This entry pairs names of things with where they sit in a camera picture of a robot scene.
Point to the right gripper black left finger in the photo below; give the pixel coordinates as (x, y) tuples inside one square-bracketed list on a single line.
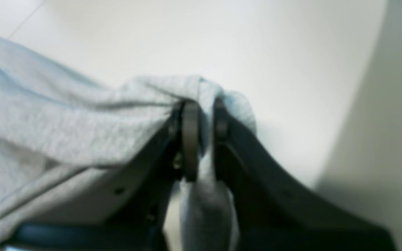
[(125, 210)]

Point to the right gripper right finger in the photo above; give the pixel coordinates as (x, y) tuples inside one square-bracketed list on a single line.
[(274, 211)]

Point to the grey t-shirt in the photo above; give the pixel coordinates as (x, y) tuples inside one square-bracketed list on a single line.
[(57, 126)]

